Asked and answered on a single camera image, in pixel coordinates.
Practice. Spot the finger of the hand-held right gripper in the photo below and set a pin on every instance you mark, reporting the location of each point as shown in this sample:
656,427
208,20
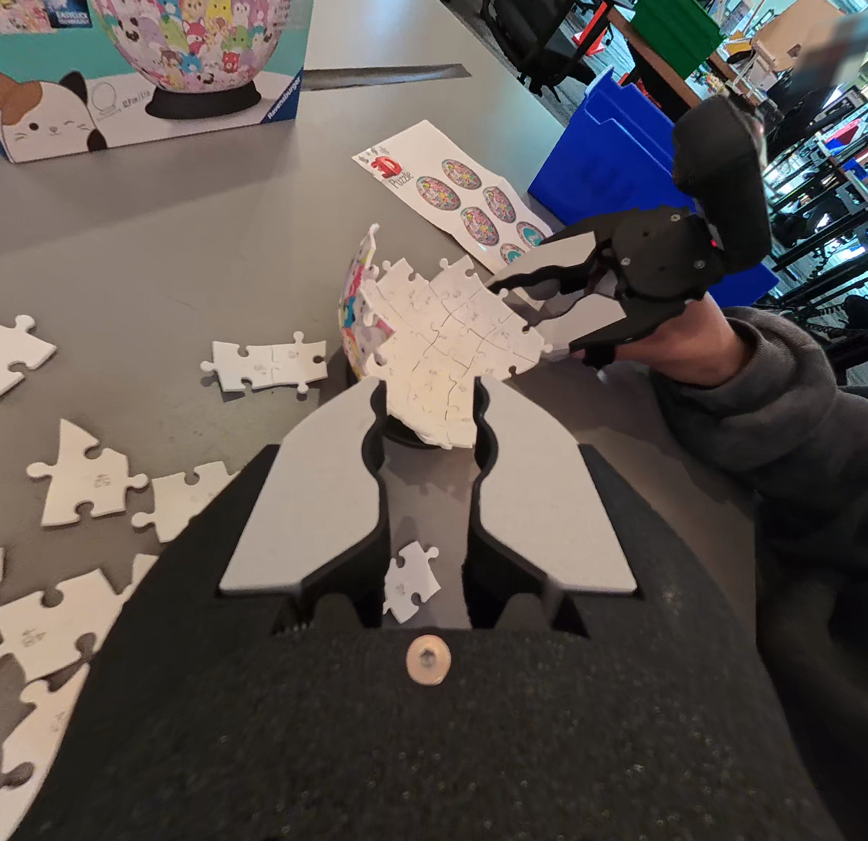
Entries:
549,261
583,322

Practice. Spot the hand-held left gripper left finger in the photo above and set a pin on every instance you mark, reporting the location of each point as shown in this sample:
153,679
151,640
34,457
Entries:
305,508

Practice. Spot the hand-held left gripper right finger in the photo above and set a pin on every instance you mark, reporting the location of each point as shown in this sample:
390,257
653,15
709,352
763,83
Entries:
556,508

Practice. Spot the partly built white puzzle ball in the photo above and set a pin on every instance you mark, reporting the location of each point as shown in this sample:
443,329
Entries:
441,339

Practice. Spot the person's right forearm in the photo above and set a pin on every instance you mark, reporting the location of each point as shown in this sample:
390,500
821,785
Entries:
780,414

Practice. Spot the puzzle instruction leaflet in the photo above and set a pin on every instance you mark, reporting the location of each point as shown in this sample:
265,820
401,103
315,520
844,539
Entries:
407,169

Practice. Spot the colourful puzzle ball box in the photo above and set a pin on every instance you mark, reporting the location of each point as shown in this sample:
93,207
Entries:
135,54

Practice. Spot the person's right hand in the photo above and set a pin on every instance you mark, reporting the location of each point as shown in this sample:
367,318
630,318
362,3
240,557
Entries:
685,352

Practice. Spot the blue plastic bin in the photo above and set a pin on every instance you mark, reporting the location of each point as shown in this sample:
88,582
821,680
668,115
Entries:
610,156

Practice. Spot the green plastic bin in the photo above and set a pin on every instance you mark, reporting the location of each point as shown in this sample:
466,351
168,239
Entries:
675,20

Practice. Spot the black office chair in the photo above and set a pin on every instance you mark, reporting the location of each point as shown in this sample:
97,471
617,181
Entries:
536,20

